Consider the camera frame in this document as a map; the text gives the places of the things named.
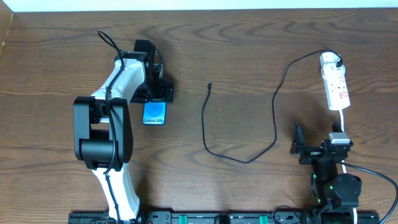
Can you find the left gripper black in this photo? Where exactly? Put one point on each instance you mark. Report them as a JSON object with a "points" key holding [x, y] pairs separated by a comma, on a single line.
{"points": [[166, 93]]}

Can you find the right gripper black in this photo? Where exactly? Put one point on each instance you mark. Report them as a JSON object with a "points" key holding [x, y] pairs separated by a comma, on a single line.
{"points": [[313, 151]]}

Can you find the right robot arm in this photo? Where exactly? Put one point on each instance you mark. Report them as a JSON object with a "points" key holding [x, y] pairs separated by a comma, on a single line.
{"points": [[337, 193]]}

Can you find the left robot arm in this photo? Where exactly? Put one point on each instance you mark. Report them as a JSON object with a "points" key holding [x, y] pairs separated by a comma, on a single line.
{"points": [[103, 137]]}

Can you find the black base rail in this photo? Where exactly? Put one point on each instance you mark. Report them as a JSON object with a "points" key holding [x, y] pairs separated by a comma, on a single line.
{"points": [[165, 217]]}

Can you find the blue Galaxy smartphone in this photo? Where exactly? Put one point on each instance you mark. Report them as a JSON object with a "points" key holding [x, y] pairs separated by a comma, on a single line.
{"points": [[154, 113]]}

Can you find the white USB wall charger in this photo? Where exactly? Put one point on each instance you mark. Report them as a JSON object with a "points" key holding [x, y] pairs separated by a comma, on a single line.
{"points": [[329, 67]]}

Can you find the white power strip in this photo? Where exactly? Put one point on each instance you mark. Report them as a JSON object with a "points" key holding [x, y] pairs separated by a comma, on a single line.
{"points": [[336, 91]]}

